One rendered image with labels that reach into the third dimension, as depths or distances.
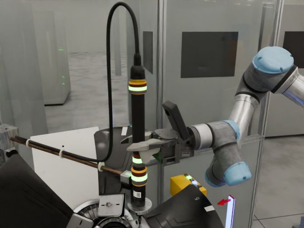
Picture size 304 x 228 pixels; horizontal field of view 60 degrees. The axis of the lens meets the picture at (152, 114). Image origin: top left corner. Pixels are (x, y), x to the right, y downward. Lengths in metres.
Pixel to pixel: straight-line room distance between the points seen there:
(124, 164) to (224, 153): 0.31
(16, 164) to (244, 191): 1.80
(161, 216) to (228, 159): 0.28
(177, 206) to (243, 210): 1.49
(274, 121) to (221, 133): 3.97
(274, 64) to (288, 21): 3.57
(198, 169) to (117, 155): 1.06
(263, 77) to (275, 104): 3.68
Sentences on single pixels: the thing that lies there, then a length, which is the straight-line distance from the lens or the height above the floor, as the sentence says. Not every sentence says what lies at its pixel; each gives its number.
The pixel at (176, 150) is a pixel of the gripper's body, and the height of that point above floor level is 1.43.
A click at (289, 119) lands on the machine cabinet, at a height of 0.34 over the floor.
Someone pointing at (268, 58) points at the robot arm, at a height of 1.66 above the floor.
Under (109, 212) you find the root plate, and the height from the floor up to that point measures 1.24.
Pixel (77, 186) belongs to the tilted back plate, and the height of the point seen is 1.19.
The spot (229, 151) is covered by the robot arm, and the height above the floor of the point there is 1.42.
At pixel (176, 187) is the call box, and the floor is 1.06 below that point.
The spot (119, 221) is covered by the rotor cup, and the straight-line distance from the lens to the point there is 0.77.
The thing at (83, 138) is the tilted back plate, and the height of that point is 1.33.
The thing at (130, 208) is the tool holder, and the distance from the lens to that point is 0.78.
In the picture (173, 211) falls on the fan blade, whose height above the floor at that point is 1.19.
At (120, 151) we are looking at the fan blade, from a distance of 0.87.
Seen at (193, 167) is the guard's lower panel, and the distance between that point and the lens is 1.82.
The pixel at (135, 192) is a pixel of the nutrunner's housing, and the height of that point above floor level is 1.32.
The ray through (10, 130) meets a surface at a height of 1.39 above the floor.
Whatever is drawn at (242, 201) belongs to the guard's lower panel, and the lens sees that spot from 2.31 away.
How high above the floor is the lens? 1.75
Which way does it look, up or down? 18 degrees down
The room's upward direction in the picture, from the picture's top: straight up
